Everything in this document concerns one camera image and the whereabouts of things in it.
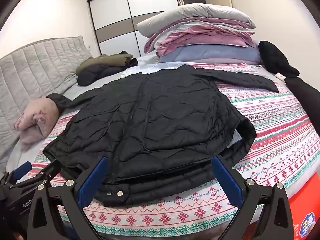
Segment red printed box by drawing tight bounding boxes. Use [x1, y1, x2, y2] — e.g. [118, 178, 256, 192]
[287, 172, 320, 240]

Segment white and taupe wardrobe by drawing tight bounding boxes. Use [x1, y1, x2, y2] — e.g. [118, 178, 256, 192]
[84, 0, 179, 58]

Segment pink floral pillow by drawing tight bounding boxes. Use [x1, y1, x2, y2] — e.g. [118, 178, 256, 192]
[14, 97, 60, 152]

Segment black cloth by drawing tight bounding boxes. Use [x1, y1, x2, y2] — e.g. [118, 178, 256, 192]
[284, 76, 320, 122]

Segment black folded puffer jacket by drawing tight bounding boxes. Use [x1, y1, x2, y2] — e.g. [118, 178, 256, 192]
[77, 64, 130, 86]

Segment black quilted jacket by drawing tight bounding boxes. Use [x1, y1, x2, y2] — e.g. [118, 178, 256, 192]
[42, 64, 279, 207]

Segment stack of folded blankets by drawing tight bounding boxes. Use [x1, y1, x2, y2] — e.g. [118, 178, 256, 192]
[144, 17, 260, 57]

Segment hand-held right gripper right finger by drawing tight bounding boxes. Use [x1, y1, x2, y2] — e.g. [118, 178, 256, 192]
[212, 155, 294, 240]

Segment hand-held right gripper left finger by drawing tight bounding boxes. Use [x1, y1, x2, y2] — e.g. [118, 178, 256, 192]
[26, 156, 108, 240]

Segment blue folded quilt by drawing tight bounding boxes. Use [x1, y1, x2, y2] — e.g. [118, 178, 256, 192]
[156, 44, 263, 64]

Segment grey pillow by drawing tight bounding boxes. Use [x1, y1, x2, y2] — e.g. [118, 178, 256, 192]
[137, 4, 257, 37]

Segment grey padded headboard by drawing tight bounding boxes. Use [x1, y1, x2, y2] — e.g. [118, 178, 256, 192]
[0, 35, 92, 173]

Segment black fleece garment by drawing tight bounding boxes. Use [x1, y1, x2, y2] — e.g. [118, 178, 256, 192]
[258, 40, 300, 78]

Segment olive green folded garment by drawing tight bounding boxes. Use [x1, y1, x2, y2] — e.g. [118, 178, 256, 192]
[76, 51, 138, 76]

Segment red green patterned blanket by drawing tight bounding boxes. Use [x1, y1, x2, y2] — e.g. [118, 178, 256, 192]
[31, 64, 320, 238]

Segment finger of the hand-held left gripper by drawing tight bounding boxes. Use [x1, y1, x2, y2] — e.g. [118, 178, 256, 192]
[5, 162, 32, 184]
[10, 159, 62, 193]

